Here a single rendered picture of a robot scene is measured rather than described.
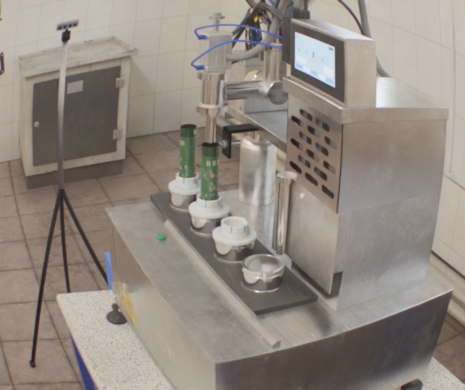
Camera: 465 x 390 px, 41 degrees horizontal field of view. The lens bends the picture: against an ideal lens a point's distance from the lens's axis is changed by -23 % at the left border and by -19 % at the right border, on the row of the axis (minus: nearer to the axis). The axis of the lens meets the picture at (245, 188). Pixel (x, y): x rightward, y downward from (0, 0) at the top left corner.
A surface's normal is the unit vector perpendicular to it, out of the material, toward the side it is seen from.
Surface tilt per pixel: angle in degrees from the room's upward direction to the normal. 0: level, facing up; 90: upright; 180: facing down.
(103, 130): 90
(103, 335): 0
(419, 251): 90
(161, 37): 90
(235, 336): 0
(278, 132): 0
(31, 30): 90
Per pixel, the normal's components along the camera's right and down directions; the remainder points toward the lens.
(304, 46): -0.91, 0.13
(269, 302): 0.04, -0.92
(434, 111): 0.41, 0.36
